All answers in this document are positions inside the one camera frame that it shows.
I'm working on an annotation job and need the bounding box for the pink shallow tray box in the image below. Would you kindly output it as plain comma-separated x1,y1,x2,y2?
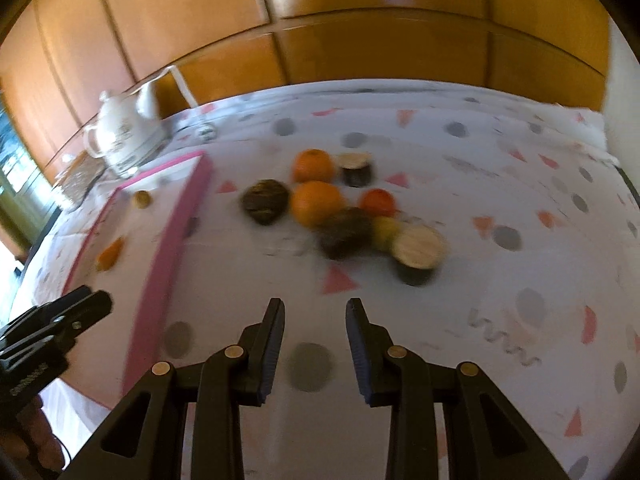
63,151,213,408

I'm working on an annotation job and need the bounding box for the person's left hand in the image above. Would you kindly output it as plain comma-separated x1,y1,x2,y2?
1,396,65,479

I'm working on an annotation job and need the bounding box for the silver tissue box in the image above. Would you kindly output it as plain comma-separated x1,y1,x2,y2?
52,151,106,211

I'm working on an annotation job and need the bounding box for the dark brown fruit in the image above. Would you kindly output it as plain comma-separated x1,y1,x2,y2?
318,207,373,260
241,179,290,226

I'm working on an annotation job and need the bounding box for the large purple cut yam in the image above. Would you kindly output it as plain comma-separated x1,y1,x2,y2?
390,226,449,286

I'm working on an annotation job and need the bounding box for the small orange carrot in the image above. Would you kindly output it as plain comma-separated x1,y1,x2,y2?
96,236,125,272

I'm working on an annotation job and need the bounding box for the small red tomato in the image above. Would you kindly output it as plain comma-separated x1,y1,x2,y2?
358,188,397,218

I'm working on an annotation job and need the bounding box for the patterned white tablecloth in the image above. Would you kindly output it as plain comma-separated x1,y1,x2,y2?
12,80,639,479

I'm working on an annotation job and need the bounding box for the glass door at left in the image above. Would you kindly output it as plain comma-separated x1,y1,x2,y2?
0,102,58,262

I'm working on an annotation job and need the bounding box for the white ceramic electric kettle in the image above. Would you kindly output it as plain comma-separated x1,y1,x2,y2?
82,82,166,178

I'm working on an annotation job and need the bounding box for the small tan potato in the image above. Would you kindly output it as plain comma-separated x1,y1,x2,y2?
131,190,153,209

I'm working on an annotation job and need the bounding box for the white kettle power cord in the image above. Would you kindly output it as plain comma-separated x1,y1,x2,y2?
150,64,219,142

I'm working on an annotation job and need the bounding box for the yellow-green round fruit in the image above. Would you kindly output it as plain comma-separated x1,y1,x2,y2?
372,217,401,252

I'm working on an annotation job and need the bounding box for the small purple cut yam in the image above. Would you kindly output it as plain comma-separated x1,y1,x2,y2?
336,153,373,188

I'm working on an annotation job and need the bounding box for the orange tangerine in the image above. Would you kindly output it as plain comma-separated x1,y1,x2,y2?
290,181,346,229
292,148,336,183

